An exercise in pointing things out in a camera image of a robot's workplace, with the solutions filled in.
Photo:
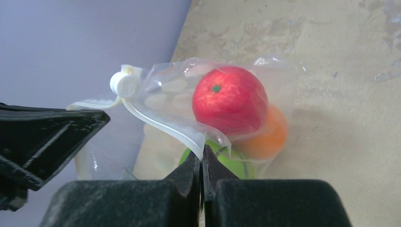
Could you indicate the orange fruit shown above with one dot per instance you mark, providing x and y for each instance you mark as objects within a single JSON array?
[{"x": 270, "y": 141}]

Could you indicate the clear zip top bag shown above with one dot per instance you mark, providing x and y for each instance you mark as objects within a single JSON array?
[{"x": 161, "y": 115}]

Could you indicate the red apple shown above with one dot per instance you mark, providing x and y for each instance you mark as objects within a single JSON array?
[{"x": 230, "y": 99}]

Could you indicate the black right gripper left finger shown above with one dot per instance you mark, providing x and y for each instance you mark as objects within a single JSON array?
[{"x": 171, "y": 202}]

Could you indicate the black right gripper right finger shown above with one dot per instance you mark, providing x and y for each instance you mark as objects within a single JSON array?
[{"x": 232, "y": 202}]

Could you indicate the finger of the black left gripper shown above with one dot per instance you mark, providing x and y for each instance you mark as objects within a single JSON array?
[{"x": 36, "y": 144}]

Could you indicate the green ridged squash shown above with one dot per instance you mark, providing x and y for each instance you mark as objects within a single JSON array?
[{"x": 235, "y": 162}]

